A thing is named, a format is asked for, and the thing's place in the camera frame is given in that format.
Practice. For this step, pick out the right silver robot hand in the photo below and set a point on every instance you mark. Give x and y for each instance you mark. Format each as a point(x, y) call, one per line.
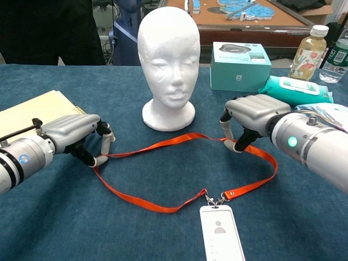
point(255, 108)

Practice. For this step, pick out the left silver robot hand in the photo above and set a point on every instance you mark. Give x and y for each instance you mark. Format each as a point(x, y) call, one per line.
point(73, 127)

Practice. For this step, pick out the white badge holder card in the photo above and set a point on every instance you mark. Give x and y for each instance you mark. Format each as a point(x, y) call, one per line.
point(220, 233)

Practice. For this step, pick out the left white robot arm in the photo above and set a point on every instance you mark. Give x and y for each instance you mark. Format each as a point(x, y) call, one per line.
point(21, 163)

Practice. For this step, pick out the white foam mannequin head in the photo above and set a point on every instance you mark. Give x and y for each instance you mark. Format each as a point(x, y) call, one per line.
point(168, 54)

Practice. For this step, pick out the green wet wipes pack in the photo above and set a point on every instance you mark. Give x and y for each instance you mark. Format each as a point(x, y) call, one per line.
point(277, 93)

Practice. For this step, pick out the teal product box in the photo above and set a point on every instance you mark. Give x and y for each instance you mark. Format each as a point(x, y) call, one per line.
point(236, 73)

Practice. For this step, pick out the cream spiral notebook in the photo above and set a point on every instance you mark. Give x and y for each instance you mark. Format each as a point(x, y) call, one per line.
point(32, 114)

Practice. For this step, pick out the yellow tea bottle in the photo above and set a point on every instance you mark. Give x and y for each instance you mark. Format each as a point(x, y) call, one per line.
point(307, 57)

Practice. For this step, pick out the brown mahjong table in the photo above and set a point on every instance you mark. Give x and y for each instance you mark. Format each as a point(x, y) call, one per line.
point(244, 32)

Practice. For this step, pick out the light blue wipes pack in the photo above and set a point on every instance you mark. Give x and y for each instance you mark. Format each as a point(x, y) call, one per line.
point(334, 111)

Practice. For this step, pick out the clear water bottle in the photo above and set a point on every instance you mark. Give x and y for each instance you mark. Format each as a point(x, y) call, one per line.
point(335, 62)

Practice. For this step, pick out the blue mahjong tile layout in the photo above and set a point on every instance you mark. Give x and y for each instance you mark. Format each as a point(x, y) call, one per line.
point(255, 11)

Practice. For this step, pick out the person in black clothes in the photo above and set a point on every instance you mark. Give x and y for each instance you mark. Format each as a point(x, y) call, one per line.
point(40, 32)

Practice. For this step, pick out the blue machine base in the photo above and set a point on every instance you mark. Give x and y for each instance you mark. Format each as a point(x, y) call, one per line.
point(127, 40)

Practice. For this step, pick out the blue felt table cover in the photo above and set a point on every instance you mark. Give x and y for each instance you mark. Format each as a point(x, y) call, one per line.
point(81, 231)

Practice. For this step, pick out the brown cardboard box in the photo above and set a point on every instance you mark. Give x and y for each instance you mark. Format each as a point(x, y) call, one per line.
point(323, 12)

